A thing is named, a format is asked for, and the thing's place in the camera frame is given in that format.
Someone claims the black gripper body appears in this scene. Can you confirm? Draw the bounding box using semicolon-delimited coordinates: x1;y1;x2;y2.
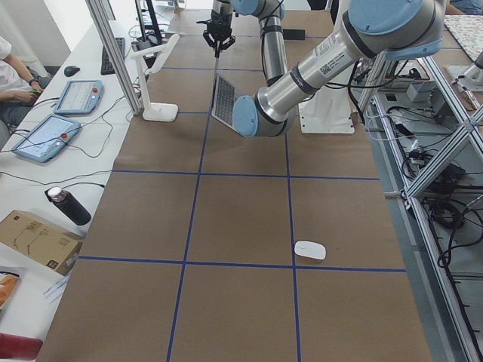
203;17;235;49

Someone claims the grey laptop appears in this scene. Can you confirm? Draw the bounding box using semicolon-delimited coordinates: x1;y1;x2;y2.
211;58;238;132

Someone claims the black mouse pad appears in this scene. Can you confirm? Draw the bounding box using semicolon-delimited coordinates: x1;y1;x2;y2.
283;29;306;41

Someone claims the white computer mouse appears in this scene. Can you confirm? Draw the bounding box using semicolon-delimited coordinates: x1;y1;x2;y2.
294;241;326;260

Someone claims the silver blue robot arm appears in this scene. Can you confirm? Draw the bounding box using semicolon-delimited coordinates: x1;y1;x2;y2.
203;1;446;137

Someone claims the black desk mouse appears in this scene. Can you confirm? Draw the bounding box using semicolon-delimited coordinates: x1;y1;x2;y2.
63;66;80;78

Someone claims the black keyboard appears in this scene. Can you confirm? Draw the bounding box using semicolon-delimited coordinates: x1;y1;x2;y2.
100;36;126;75

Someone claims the blue teach pendant upper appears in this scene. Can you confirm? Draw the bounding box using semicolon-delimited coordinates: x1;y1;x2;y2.
54;80;103;116

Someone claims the blue teach pendant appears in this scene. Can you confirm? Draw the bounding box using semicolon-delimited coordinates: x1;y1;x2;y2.
54;80;103;116
11;114;81;163

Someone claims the blue teach pendant lower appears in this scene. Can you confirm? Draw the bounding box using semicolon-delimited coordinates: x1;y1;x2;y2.
11;114;81;163

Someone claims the seated person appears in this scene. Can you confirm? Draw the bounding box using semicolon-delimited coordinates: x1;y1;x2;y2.
0;38;51;127

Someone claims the black water bottle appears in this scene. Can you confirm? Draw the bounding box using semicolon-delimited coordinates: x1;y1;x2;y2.
45;186;91;225

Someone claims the brown cardboard box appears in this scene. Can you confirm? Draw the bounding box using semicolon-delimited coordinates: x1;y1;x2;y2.
1;210;84;275

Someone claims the aluminium frame post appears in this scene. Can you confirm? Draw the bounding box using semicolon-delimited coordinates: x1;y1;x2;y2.
85;0;140;115

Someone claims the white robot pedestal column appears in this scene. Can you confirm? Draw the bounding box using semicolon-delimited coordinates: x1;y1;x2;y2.
299;1;362;134

